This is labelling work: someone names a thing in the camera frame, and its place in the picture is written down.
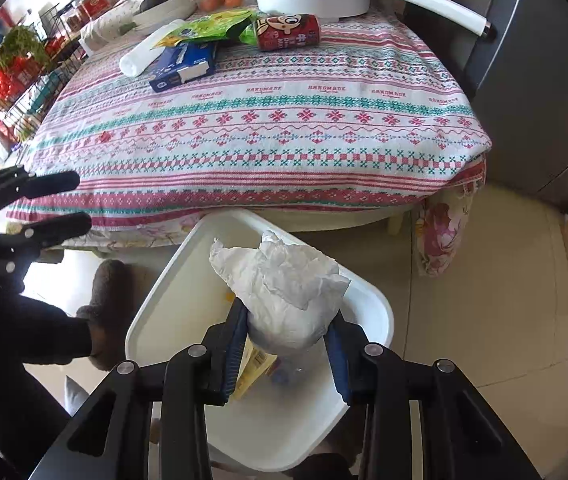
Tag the red label jar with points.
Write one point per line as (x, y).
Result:
(93, 5)

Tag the person's dark trouser leg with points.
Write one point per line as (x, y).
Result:
(29, 360)

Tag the patterned woven tablecloth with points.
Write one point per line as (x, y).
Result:
(264, 135)

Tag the small tangerine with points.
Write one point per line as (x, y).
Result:
(234, 1)
(209, 2)

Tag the white ceramic bowl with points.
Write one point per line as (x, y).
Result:
(169, 12)

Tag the dark blue box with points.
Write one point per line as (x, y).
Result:
(184, 65)

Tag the green snack packet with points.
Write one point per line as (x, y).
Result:
(204, 25)

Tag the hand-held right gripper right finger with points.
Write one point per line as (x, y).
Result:
(340, 365)

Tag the white tissue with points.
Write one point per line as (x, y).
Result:
(289, 290)

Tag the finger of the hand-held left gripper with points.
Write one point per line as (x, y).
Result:
(59, 227)
(49, 182)

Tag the white floral cloth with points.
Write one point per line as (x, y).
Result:
(109, 25)

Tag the grey refrigerator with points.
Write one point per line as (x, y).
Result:
(538, 85)

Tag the floral under tablecloth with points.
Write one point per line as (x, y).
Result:
(443, 230)

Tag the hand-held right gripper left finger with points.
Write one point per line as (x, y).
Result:
(229, 355)

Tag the beige carton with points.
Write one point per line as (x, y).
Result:
(254, 365)

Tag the plain white small bottle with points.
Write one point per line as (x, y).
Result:
(146, 55)

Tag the green leafy plant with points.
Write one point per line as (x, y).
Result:
(21, 45)

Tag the brown fuzzy slipper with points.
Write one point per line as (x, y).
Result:
(109, 305)

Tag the red drink can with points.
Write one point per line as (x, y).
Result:
(289, 32)

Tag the white plastic bin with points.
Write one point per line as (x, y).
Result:
(274, 425)

